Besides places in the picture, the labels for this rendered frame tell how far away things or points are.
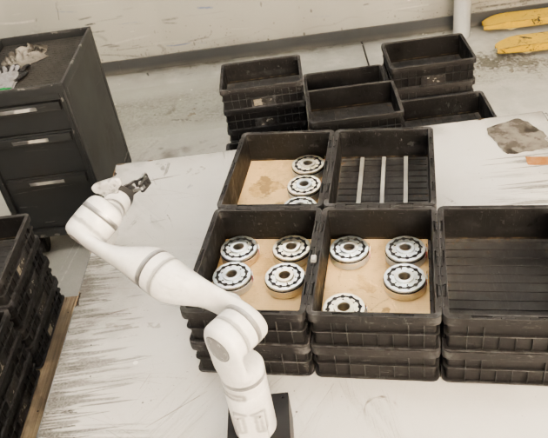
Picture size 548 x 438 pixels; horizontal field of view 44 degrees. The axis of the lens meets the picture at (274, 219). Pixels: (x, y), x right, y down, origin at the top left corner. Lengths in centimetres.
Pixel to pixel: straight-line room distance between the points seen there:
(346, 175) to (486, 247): 51
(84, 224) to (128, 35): 364
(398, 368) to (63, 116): 191
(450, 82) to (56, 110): 178
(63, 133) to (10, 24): 225
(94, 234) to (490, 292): 94
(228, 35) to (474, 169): 294
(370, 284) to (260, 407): 49
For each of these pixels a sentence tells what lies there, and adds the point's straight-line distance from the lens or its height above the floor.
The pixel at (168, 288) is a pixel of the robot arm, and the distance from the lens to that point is 136.
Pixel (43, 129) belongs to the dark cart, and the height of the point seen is 69.
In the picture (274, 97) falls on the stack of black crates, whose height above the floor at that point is 52.
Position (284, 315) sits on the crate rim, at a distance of 155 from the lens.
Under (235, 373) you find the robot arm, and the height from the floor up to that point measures 103.
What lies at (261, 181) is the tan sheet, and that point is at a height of 83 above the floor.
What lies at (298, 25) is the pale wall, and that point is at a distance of 495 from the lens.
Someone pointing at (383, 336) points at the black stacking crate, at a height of 85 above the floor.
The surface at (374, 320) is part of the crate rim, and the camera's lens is 153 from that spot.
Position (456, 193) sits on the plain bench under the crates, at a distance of 225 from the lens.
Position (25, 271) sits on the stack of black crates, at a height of 48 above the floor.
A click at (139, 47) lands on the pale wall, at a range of 507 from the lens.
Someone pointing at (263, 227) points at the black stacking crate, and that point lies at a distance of 189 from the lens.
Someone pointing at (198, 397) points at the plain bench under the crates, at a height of 70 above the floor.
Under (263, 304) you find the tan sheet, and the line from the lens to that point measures 172.
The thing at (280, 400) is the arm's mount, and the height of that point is 80.
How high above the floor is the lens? 203
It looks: 38 degrees down
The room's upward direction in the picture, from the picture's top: 9 degrees counter-clockwise
